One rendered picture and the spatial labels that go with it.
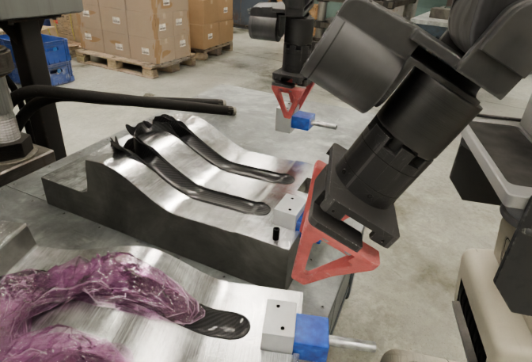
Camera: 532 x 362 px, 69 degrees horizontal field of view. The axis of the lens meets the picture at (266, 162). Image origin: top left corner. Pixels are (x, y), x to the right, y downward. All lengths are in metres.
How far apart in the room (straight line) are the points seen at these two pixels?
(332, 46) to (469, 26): 0.08
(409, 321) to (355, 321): 0.22
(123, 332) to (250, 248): 0.21
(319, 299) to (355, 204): 0.33
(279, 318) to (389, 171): 0.24
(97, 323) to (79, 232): 0.32
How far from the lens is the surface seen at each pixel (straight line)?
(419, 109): 0.29
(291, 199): 0.60
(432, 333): 1.76
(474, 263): 0.78
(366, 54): 0.28
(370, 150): 0.31
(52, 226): 0.80
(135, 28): 4.63
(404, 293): 1.86
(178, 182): 0.69
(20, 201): 0.90
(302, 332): 0.49
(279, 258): 0.57
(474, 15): 0.28
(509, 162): 0.56
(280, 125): 0.85
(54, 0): 1.28
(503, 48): 0.27
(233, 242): 0.59
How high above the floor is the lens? 1.25
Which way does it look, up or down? 28 degrees down
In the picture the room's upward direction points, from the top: 4 degrees clockwise
